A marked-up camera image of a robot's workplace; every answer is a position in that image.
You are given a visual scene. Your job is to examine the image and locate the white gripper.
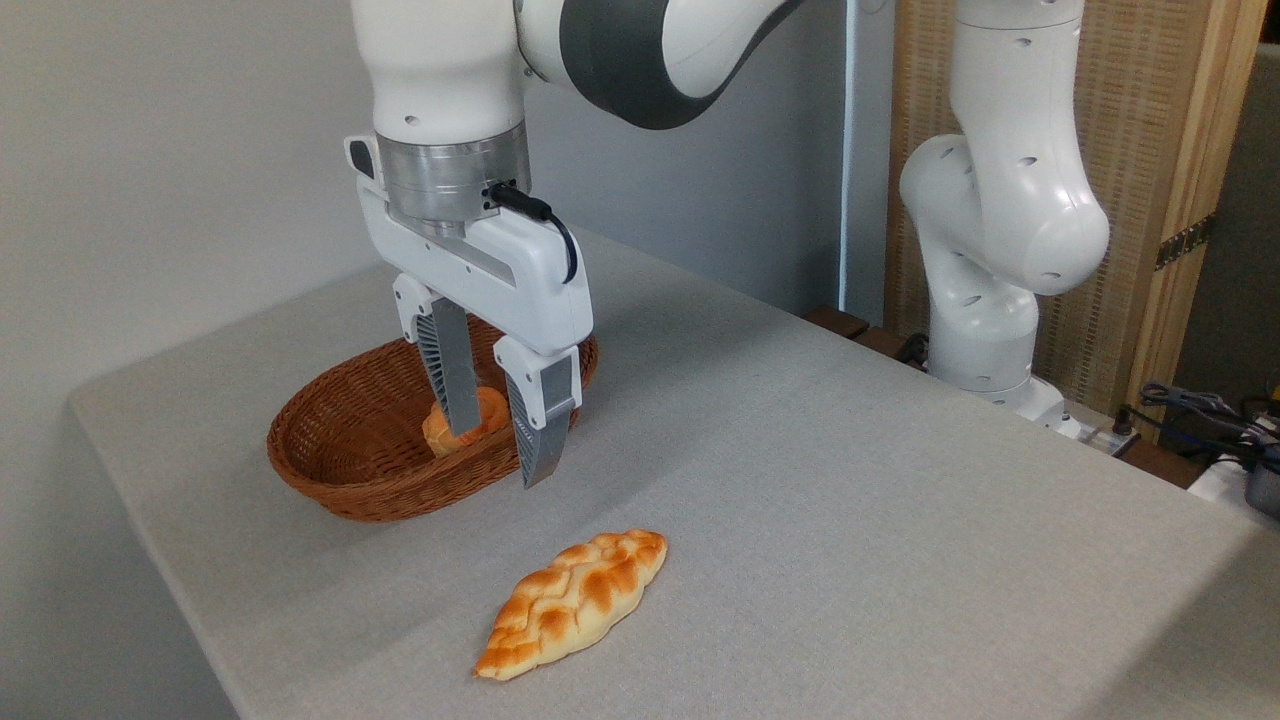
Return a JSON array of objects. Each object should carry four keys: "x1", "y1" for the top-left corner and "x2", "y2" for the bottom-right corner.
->
[{"x1": 344, "y1": 135, "x2": 594, "y2": 490}]

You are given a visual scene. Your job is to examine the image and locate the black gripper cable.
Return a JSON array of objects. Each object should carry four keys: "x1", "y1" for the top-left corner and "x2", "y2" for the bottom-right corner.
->
[{"x1": 487, "y1": 182, "x2": 580, "y2": 285}]

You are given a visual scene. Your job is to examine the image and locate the black metal hinge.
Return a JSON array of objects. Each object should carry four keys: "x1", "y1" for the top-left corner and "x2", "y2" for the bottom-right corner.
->
[{"x1": 1155, "y1": 212, "x2": 1218, "y2": 271}]

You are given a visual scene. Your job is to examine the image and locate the braided bread loaf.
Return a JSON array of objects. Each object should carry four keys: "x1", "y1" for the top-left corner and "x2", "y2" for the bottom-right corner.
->
[{"x1": 473, "y1": 529, "x2": 668, "y2": 682}]

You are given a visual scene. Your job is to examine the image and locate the round bread roll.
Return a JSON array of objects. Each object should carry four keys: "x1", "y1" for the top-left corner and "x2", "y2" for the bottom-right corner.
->
[{"x1": 422, "y1": 386, "x2": 511, "y2": 458}]

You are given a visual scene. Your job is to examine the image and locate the brown oval wicker basket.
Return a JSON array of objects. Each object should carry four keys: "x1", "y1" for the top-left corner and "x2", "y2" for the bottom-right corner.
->
[{"x1": 267, "y1": 312, "x2": 601, "y2": 523}]

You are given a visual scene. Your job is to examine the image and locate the white vertical pole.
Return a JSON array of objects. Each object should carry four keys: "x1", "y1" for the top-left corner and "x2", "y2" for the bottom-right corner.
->
[{"x1": 838, "y1": 0, "x2": 864, "y2": 313}]

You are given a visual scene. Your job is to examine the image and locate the black cable bundle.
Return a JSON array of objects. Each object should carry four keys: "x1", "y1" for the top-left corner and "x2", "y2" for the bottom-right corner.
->
[{"x1": 1138, "y1": 380, "x2": 1280, "y2": 471}]

